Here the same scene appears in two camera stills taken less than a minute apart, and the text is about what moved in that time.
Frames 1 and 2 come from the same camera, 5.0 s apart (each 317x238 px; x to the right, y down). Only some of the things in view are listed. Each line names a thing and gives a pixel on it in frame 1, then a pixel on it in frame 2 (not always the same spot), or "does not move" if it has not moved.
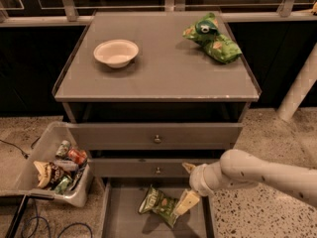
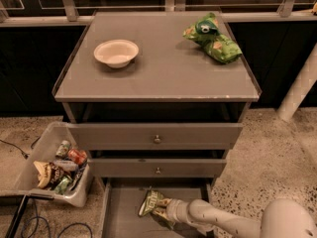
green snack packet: x=62 y=184 does not move
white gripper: x=198 y=179 to x=175 y=211
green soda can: x=63 y=150 does not move
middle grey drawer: x=144 y=168 does not move
